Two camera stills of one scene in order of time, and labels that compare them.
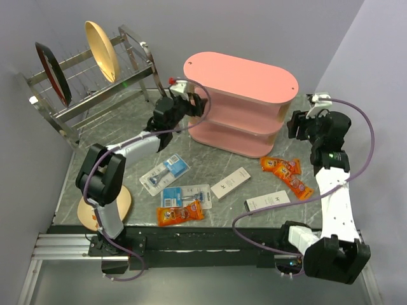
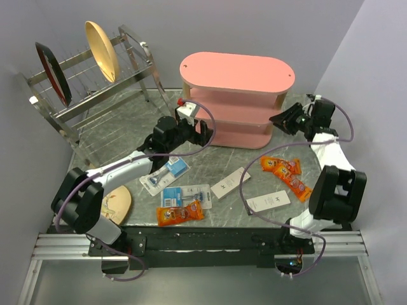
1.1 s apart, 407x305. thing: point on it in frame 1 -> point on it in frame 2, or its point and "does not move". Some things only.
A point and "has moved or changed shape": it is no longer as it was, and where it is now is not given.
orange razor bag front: (169, 215) does not move
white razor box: (266, 201) does not move
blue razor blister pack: (180, 196) does not move
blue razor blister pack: (164, 174) does not move
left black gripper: (200, 103) -> (202, 139)
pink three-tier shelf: (248, 102) has moved or changed shape
